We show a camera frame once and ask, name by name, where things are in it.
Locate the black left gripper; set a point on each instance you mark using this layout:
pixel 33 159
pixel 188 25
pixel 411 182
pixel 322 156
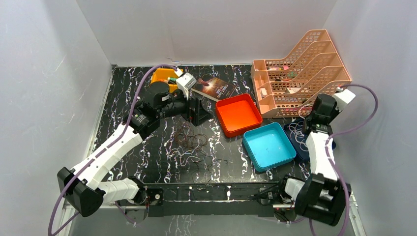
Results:
pixel 192 109

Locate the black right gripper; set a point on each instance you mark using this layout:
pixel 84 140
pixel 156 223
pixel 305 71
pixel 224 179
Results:
pixel 335 112

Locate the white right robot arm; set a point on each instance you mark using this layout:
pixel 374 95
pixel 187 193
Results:
pixel 319 166

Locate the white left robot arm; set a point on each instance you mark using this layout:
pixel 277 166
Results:
pixel 107 159

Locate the dark paperback book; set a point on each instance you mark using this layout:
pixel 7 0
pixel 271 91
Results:
pixel 214 88

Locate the dark blue square tray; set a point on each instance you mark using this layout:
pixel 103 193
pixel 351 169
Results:
pixel 294 136

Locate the orange square tray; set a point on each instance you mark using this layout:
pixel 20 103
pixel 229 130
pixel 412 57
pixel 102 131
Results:
pixel 238 114

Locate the peach plastic file organizer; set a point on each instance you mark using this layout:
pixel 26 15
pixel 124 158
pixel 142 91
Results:
pixel 287 87

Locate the yellow plastic parts bin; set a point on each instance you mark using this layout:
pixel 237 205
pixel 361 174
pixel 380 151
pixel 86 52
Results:
pixel 161 76

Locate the light blue square tray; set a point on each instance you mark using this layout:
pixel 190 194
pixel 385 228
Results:
pixel 268 147

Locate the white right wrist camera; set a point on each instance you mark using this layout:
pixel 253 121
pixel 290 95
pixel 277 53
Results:
pixel 343 97

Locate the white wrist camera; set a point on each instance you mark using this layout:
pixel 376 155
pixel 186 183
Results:
pixel 343 97
pixel 185 82

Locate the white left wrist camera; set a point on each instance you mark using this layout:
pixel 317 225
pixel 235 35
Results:
pixel 185 82

